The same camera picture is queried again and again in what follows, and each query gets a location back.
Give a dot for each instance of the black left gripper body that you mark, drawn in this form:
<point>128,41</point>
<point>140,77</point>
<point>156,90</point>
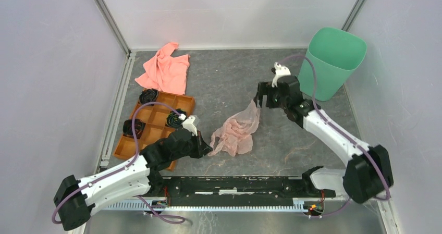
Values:
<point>192,149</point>

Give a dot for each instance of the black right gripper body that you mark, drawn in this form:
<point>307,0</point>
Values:
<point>274,100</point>

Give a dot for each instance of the pink plastic trash bag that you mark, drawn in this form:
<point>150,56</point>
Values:
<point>235,135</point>

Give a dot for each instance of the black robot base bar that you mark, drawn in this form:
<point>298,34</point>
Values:
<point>236,191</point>

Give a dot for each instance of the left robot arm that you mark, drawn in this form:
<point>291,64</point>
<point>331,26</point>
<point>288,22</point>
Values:
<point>76,200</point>

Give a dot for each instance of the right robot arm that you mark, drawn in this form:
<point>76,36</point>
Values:
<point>367,171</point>

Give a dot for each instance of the green plastic trash bin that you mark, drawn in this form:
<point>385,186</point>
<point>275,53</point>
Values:
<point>335,54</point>

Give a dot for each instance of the blue yellow rolled tie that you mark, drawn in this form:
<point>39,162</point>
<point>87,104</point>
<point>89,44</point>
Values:
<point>176,118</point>

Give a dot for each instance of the orange wooden divided tray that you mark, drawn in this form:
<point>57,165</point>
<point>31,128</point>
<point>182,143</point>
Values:
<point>154,117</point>

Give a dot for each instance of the black grey rolled tie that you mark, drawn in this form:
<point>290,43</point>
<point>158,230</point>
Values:
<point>148,95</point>

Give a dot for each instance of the salmon pink cloth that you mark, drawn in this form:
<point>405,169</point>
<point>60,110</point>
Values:
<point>164,72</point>

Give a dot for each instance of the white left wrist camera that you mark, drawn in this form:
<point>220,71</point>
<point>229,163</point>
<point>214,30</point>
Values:
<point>190,123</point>

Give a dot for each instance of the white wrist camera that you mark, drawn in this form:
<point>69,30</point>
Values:
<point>279,72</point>
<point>190,123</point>

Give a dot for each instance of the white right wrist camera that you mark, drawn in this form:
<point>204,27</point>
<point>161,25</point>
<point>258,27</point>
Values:
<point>279,72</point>

